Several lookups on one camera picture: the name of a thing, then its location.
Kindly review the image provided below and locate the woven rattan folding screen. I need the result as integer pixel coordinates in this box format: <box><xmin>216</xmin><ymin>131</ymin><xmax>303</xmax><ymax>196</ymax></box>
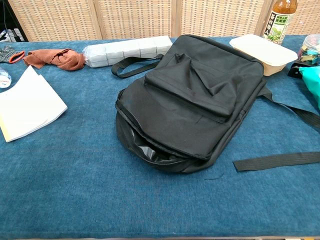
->
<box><xmin>7</xmin><ymin>0</ymin><xmax>320</xmax><ymax>43</ymax></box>

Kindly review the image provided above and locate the clear plastic water bottle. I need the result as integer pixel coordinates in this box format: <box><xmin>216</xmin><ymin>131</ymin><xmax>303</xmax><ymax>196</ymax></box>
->
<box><xmin>0</xmin><ymin>66</ymin><xmax>13</xmax><ymax>89</ymax></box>

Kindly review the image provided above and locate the teal wet wipes pack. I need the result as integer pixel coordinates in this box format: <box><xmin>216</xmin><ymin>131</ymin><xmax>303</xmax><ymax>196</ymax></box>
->
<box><xmin>298</xmin><ymin>65</ymin><xmax>320</xmax><ymax>113</ymax></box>

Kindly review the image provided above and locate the black stapler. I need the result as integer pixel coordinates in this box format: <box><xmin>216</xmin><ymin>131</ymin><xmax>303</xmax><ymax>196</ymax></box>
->
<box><xmin>287</xmin><ymin>60</ymin><xmax>307</xmax><ymax>79</ymax></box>

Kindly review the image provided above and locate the beige lidded lunch box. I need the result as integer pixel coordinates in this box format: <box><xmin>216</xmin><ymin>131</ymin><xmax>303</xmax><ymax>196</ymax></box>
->
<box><xmin>229</xmin><ymin>34</ymin><xmax>299</xmax><ymax>77</ymax></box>

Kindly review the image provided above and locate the black fabric backpack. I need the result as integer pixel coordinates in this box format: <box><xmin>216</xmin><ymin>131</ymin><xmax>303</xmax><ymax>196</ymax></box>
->
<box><xmin>111</xmin><ymin>34</ymin><xmax>320</xmax><ymax>175</ymax></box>

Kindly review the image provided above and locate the rust brown cloth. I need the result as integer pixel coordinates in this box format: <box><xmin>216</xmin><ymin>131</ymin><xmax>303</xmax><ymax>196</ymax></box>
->
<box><xmin>23</xmin><ymin>48</ymin><xmax>86</xmax><ymax>72</ymax></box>

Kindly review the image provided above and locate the wrapped tissue packs multipack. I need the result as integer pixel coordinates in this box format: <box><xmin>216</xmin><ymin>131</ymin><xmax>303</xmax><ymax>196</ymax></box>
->
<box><xmin>82</xmin><ymin>35</ymin><xmax>174</xmax><ymax>69</ymax></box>

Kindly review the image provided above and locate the grey knit work glove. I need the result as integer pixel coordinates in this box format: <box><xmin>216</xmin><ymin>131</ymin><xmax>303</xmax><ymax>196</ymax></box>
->
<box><xmin>0</xmin><ymin>45</ymin><xmax>26</xmax><ymax>64</ymax></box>

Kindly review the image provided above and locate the blue table cloth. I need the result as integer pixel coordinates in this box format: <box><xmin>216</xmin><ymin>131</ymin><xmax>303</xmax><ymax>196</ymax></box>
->
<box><xmin>0</xmin><ymin>34</ymin><xmax>320</xmax><ymax>238</ymax></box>

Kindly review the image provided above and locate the clear jar of binder clips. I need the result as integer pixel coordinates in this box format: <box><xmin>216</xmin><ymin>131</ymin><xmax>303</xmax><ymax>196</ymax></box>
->
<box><xmin>297</xmin><ymin>33</ymin><xmax>320</xmax><ymax>63</ymax></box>

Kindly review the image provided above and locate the brown tea bottle green label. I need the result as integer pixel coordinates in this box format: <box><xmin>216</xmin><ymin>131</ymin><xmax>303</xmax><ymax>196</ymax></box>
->
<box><xmin>262</xmin><ymin>0</ymin><xmax>298</xmax><ymax>46</ymax></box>

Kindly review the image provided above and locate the white and orange book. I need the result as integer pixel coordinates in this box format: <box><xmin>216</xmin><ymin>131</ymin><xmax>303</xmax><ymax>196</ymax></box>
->
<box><xmin>0</xmin><ymin>65</ymin><xmax>69</xmax><ymax>143</ymax></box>

